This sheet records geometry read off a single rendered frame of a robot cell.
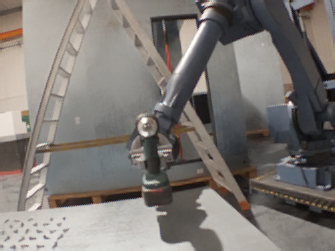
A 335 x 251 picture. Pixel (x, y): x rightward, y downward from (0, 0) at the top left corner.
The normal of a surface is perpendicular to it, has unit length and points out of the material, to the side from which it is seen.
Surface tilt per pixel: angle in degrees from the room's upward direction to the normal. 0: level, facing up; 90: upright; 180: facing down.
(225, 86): 90
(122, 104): 90
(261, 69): 90
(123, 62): 90
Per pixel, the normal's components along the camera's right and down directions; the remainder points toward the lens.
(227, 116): 0.08, 0.04
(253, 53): -0.26, 0.08
